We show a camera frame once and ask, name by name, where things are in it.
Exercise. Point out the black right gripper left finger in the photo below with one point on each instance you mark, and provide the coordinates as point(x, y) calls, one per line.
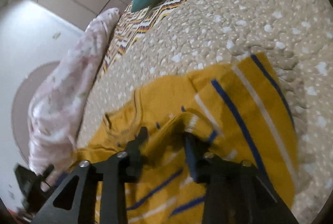
point(74, 200)

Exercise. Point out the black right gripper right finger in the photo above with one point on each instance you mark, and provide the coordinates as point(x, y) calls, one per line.
point(234, 192)

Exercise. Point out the mustard yellow striped sweater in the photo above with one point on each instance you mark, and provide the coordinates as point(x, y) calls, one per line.
point(238, 108)

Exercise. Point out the pink floral duvet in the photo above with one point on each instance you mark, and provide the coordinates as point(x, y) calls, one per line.
point(56, 109)

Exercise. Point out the pink round headboard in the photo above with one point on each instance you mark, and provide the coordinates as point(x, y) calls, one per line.
point(20, 104)

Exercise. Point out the beige dotted quilted bedspread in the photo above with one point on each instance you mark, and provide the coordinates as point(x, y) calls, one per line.
point(296, 35)

